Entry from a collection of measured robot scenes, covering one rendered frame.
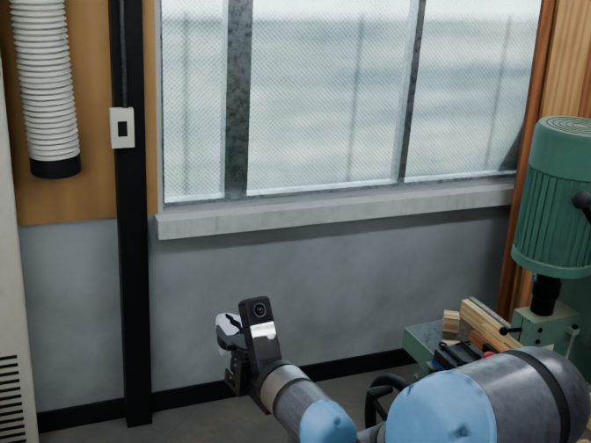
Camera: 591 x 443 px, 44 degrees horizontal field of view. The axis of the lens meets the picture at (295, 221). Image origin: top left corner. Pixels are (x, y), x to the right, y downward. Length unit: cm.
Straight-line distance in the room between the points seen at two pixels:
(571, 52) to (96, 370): 220
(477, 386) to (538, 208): 90
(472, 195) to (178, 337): 133
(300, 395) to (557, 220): 75
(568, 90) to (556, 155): 160
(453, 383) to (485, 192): 246
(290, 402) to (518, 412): 39
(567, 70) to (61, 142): 192
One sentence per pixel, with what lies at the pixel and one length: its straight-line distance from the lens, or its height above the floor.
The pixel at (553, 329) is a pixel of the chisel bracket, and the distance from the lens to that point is 175.
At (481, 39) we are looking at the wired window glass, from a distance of 309.
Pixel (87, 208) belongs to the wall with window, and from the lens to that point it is 259.
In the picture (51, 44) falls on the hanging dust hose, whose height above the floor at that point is 149.
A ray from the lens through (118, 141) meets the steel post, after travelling 243.
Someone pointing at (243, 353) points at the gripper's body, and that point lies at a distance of 114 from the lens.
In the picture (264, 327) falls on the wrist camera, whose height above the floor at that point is 128.
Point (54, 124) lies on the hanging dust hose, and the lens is 231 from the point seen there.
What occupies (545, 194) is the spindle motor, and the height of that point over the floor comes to 137.
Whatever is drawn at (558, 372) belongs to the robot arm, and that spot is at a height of 146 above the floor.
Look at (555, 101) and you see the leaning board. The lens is 309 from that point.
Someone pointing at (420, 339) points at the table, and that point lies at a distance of 188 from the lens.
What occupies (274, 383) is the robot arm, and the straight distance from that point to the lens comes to 107.
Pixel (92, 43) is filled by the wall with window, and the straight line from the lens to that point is 245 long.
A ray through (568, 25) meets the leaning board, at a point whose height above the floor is 154.
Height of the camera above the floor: 186
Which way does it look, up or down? 23 degrees down
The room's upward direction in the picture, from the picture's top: 4 degrees clockwise
